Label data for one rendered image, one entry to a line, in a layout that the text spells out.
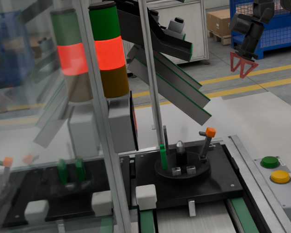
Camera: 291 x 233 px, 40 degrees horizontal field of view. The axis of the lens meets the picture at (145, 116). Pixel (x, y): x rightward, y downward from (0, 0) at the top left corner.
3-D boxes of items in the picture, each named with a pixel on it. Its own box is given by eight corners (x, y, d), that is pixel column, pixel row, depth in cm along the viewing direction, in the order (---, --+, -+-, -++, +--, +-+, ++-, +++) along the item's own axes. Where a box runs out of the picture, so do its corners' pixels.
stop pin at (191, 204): (195, 212, 90) (193, 198, 88) (196, 216, 89) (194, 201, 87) (189, 213, 90) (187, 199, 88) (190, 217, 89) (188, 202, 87)
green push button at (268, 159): (275, 161, 100) (275, 154, 99) (281, 169, 96) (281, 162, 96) (259, 163, 100) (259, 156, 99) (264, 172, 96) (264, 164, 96)
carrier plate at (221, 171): (220, 148, 111) (219, 141, 110) (244, 196, 89) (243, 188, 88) (135, 160, 111) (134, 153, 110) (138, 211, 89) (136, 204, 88)
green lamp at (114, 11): (120, 32, 69) (116, 3, 67) (120, 38, 64) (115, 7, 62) (92, 36, 69) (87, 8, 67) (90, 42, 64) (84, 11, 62)
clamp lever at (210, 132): (205, 155, 99) (214, 128, 96) (207, 159, 97) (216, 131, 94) (191, 152, 98) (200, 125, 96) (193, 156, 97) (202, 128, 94)
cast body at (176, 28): (182, 40, 132) (189, 21, 129) (181, 43, 128) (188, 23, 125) (159, 32, 132) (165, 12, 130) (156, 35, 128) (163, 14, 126)
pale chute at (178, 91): (201, 109, 129) (210, 99, 127) (202, 126, 117) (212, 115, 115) (133, 56, 125) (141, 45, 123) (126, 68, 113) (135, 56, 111)
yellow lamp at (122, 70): (129, 86, 73) (125, 60, 71) (130, 95, 68) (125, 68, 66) (102, 90, 73) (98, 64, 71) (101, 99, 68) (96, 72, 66)
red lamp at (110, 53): (125, 59, 71) (121, 33, 69) (125, 67, 66) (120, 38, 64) (97, 64, 71) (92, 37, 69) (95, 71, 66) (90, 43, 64)
